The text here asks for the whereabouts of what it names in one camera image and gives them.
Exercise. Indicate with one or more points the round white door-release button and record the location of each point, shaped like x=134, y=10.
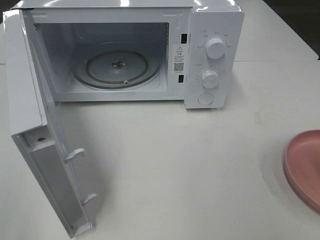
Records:
x=205, y=99

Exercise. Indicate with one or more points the white timer knob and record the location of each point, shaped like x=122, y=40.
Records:
x=209, y=79

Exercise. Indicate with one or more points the white microwave door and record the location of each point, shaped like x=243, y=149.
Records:
x=35, y=123

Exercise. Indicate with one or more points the pink round plate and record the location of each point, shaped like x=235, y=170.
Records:
x=302, y=167

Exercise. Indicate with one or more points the white warning label sticker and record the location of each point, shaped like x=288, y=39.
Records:
x=178, y=59

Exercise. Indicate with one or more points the glass microwave turntable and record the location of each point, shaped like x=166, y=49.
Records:
x=115, y=65

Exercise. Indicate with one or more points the white microwave oven body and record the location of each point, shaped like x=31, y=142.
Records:
x=70, y=24

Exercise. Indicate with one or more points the upper white power knob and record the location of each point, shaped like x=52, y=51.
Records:
x=215, y=47

